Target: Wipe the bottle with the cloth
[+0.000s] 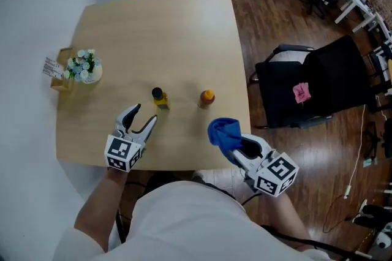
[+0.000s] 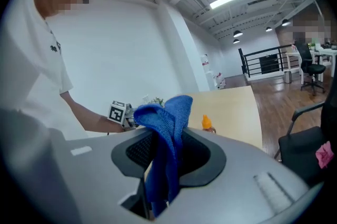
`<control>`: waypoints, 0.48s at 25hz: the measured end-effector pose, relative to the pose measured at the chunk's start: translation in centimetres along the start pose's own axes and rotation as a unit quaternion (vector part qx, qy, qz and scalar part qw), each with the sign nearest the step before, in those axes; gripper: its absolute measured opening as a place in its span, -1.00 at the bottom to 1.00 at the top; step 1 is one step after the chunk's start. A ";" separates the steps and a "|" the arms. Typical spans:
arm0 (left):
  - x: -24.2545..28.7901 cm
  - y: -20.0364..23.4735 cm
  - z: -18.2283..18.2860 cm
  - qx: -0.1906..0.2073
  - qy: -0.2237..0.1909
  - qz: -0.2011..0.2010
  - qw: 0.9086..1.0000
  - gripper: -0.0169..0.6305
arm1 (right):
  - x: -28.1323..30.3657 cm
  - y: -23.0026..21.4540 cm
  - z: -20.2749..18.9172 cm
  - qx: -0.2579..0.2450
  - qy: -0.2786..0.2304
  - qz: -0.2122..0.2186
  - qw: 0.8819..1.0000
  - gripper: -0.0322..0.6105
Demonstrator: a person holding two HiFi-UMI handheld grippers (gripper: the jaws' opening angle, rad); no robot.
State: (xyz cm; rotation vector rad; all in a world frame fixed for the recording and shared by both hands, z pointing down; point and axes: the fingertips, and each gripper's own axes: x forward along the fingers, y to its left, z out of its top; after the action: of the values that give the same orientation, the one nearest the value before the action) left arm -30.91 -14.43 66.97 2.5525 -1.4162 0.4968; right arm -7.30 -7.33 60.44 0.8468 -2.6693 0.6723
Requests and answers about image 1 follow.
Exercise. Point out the black mesh armchair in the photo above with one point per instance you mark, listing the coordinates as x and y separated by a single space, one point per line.
330 82

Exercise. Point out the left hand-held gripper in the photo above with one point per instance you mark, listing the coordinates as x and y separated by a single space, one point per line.
121 152

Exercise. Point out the black and white plush toy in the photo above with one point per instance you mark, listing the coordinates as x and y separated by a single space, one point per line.
382 239

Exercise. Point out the person's white shirt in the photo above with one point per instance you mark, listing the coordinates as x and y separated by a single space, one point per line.
183 223

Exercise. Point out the white printed cards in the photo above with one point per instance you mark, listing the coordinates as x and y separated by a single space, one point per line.
50 66

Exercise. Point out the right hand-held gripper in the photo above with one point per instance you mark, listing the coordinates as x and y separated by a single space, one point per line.
275 174

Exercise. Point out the small yellow bottle black cap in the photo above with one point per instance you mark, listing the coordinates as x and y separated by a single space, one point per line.
160 100

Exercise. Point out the small red bottle orange cap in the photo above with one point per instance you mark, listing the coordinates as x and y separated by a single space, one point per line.
206 99

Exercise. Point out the white vase with pale flowers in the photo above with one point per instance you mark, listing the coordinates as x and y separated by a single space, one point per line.
82 67

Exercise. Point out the small green card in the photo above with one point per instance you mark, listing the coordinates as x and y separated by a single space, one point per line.
370 163

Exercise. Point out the pink cloth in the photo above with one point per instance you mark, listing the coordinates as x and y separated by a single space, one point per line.
301 93

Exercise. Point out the person's right forearm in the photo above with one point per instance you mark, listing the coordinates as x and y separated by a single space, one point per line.
284 217

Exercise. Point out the black floor stand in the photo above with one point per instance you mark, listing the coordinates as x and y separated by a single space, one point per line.
387 137

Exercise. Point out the person's left forearm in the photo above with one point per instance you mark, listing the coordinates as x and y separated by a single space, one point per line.
98 204

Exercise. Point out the blue microfibre cloth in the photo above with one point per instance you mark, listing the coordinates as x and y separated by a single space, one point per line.
223 131

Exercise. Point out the wooden holder box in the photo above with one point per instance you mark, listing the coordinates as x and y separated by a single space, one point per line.
61 85

